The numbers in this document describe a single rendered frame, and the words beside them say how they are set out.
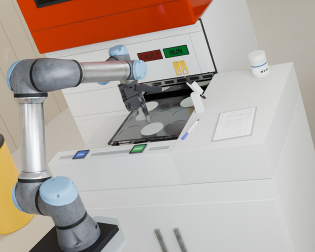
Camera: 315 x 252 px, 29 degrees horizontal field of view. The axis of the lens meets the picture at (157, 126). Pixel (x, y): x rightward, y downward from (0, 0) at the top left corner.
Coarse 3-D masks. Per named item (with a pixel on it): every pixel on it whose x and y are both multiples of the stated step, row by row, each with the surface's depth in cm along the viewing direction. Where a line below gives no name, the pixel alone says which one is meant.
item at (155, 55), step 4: (148, 52) 275; (152, 52) 274; (156, 52) 273; (140, 56) 277; (144, 56) 276; (148, 56) 276; (152, 56) 275; (156, 56) 274; (160, 56) 274; (144, 60) 278
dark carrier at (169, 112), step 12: (180, 96) 276; (156, 108) 273; (168, 108) 269; (180, 108) 264; (192, 108) 261; (132, 120) 270; (144, 120) 266; (156, 120) 262; (168, 120) 258; (180, 120) 254; (120, 132) 263; (132, 132) 259; (156, 132) 252; (168, 132) 248; (180, 132) 245
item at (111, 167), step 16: (128, 144) 237; (160, 144) 228; (64, 160) 243; (80, 160) 238; (96, 160) 234; (112, 160) 232; (128, 160) 229; (144, 160) 226; (160, 160) 223; (80, 176) 242; (96, 176) 239; (112, 176) 236; (128, 176) 233; (144, 176) 230; (160, 176) 228; (176, 176) 225
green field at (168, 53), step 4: (168, 48) 270; (172, 48) 269; (176, 48) 269; (180, 48) 268; (184, 48) 267; (164, 52) 272; (168, 52) 271; (172, 52) 270; (176, 52) 270; (180, 52) 269; (184, 52) 268; (168, 56) 272
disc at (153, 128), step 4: (148, 124) 261; (152, 124) 259; (156, 124) 258; (160, 124) 257; (144, 128) 258; (148, 128) 257; (152, 128) 256; (156, 128) 255; (160, 128) 254; (144, 132) 255; (148, 132) 254; (152, 132) 253
